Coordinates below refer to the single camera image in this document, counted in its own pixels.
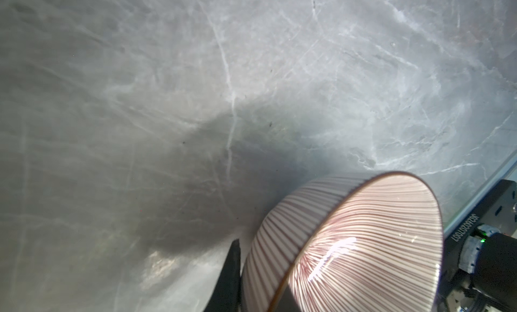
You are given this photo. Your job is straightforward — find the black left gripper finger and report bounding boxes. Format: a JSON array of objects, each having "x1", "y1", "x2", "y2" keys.
[{"x1": 204, "y1": 239, "x2": 241, "y2": 312}]

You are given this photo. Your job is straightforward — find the pink striped bowl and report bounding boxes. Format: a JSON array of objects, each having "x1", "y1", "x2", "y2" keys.
[{"x1": 241, "y1": 171, "x2": 444, "y2": 311}]

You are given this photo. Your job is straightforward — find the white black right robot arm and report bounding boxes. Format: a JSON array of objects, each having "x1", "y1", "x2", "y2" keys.
[{"x1": 459, "y1": 224, "x2": 516, "y2": 311}]

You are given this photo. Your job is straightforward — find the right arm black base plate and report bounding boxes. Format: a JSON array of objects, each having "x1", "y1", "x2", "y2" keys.
[{"x1": 432, "y1": 179, "x2": 516, "y2": 311}]

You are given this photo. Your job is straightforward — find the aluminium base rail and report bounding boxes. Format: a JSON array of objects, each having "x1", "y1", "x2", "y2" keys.
[{"x1": 444, "y1": 151, "x2": 516, "y2": 237}]

